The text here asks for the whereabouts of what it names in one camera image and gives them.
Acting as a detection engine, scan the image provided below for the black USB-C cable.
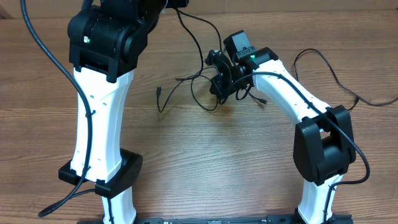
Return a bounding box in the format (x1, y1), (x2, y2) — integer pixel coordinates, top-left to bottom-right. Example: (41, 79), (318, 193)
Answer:
(174, 7), (268, 112)

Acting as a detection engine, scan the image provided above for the thin black cable silver plug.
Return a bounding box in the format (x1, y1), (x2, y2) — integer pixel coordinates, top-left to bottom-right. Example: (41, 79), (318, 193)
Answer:
(155, 67), (219, 113)

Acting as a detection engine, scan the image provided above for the black USB-A cable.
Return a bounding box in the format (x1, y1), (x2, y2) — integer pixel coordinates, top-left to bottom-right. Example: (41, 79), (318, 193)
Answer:
(293, 48), (398, 112)

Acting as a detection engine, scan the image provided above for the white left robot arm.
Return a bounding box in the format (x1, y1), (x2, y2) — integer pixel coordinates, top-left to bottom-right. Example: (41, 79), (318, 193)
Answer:
(58, 0), (188, 223)

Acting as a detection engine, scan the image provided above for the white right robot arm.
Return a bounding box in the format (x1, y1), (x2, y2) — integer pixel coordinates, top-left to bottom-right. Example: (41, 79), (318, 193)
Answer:
(205, 30), (356, 223)

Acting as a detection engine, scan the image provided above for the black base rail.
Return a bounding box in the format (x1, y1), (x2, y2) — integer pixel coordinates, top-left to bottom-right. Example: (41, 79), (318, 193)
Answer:
(77, 215), (353, 224)

